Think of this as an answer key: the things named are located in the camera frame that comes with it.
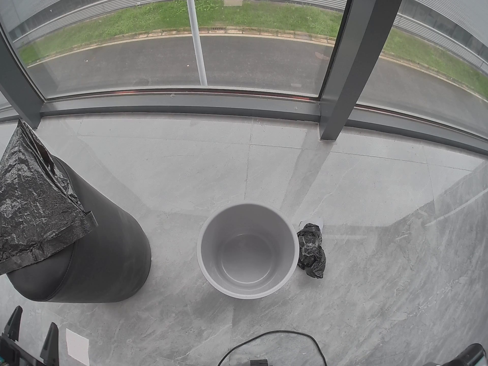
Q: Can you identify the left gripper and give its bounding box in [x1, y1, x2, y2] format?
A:
[0, 306, 60, 366]

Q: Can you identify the black plastic bag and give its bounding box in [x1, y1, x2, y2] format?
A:
[0, 120, 98, 275]

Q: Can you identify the white trash bin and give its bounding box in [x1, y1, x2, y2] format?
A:
[197, 203, 299, 299]

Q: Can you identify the black cable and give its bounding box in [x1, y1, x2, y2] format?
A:
[221, 330, 328, 366]

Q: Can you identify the window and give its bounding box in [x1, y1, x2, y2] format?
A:
[0, 0, 488, 151]

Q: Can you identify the black plastic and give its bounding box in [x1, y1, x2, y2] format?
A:
[297, 223, 327, 280]

